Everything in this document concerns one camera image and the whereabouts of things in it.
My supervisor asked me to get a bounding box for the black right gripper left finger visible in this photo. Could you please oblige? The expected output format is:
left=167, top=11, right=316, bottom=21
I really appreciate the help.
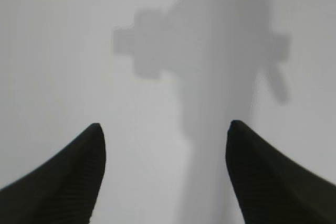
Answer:
left=1, top=123, right=106, bottom=224

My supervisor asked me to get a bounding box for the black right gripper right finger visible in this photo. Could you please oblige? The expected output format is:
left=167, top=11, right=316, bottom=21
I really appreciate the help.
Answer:
left=225, top=120, right=335, bottom=223

